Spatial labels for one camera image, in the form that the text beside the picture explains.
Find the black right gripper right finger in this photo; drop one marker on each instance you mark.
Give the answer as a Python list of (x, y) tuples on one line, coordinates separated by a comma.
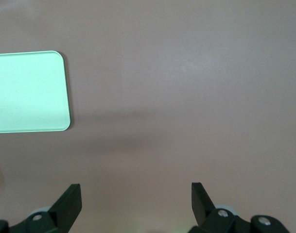
[(203, 208)]

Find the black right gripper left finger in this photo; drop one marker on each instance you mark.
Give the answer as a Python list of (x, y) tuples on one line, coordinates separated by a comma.
[(62, 211)]

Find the light green rectangular tray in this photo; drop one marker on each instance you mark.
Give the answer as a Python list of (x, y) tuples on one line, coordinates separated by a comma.
[(28, 94)]

